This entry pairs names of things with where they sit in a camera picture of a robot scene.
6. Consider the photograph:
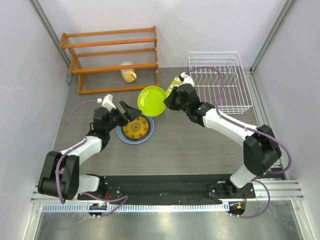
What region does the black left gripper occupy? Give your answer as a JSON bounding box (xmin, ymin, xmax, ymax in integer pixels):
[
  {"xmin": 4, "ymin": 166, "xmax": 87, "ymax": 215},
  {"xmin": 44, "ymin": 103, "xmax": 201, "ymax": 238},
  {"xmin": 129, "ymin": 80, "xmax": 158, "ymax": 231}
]
[{"xmin": 104, "ymin": 101, "xmax": 141, "ymax": 133}]

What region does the light blue plate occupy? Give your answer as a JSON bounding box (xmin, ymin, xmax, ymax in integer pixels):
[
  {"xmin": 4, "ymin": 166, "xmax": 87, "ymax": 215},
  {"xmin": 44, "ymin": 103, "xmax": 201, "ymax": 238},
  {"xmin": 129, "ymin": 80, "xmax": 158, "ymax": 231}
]
[{"xmin": 116, "ymin": 115, "xmax": 155, "ymax": 145}]

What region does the yellow patterned plate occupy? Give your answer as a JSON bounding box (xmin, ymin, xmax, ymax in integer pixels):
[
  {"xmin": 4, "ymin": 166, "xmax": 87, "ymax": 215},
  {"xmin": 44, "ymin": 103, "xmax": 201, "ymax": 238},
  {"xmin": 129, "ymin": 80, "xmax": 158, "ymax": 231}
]
[{"xmin": 121, "ymin": 115, "xmax": 152, "ymax": 142}]

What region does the lime green plate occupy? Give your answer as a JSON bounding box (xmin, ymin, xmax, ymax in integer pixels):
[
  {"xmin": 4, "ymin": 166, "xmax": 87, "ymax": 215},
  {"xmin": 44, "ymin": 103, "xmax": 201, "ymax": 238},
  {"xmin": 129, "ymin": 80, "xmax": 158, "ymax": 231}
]
[{"xmin": 137, "ymin": 85, "xmax": 166, "ymax": 117}]

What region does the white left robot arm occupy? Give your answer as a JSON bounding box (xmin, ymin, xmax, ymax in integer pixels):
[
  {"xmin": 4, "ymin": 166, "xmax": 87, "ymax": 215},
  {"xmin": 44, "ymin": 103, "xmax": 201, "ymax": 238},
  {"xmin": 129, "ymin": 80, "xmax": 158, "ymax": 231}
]
[{"xmin": 37, "ymin": 100, "xmax": 142, "ymax": 204}]

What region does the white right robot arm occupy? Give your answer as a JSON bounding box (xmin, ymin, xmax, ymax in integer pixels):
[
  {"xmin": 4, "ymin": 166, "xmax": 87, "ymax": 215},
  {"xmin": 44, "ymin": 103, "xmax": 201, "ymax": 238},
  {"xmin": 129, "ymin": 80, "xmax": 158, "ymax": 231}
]
[{"xmin": 163, "ymin": 83, "xmax": 282, "ymax": 198}]

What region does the orange wooden shelf rack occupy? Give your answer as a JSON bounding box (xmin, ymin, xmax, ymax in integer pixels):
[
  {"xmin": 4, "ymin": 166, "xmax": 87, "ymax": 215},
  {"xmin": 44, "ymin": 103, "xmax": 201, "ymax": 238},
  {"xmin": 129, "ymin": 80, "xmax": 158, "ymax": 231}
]
[{"xmin": 59, "ymin": 26, "xmax": 160, "ymax": 95}]

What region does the green book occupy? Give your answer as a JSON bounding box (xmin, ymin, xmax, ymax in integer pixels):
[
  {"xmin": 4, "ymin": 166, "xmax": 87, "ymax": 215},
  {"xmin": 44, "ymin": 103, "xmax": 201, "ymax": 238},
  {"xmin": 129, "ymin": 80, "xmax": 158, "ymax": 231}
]
[{"xmin": 165, "ymin": 76, "xmax": 181, "ymax": 96}]

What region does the yellow mug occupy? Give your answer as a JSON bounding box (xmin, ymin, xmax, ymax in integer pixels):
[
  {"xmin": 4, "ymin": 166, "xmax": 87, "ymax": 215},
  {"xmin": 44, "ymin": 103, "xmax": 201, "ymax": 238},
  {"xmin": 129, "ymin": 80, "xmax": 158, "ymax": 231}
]
[{"xmin": 120, "ymin": 61, "xmax": 137, "ymax": 83}]

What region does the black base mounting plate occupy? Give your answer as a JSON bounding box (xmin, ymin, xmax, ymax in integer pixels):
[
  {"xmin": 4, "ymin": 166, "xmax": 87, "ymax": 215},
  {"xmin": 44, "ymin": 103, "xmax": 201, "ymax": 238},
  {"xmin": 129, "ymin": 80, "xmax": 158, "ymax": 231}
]
[{"xmin": 92, "ymin": 174, "xmax": 256, "ymax": 206}]

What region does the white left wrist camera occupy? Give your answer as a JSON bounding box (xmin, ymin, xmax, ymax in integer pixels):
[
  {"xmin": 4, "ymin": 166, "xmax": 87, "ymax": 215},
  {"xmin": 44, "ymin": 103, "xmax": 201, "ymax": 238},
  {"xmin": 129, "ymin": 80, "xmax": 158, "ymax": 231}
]
[{"xmin": 96, "ymin": 93, "xmax": 116, "ymax": 111}]

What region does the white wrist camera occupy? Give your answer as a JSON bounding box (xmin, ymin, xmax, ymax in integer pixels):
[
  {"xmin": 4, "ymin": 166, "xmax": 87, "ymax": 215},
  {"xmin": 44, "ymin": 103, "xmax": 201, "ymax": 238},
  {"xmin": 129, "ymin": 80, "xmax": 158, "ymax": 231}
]
[
  {"xmin": 96, "ymin": 93, "xmax": 116, "ymax": 111},
  {"xmin": 178, "ymin": 72, "xmax": 195, "ymax": 87}
]

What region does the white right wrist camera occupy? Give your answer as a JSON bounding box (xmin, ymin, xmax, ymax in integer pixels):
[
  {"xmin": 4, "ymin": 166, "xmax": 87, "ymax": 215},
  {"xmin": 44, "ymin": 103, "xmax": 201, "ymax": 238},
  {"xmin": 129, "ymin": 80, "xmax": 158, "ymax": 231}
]
[{"xmin": 178, "ymin": 72, "xmax": 195, "ymax": 87}]

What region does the white wire dish rack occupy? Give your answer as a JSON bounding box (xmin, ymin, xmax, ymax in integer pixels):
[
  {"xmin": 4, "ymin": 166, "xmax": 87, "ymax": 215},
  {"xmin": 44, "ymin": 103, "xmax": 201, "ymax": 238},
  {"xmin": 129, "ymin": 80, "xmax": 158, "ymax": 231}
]
[{"xmin": 188, "ymin": 51, "xmax": 253, "ymax": 115}]

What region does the slotted cable duct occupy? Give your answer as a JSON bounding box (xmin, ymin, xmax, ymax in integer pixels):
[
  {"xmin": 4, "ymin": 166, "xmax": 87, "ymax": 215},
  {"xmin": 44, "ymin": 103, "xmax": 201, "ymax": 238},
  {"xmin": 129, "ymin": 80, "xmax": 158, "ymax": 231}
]
[{"xmin": 42, "ymin": 202, "xmax": 230, "ymax": 213}]

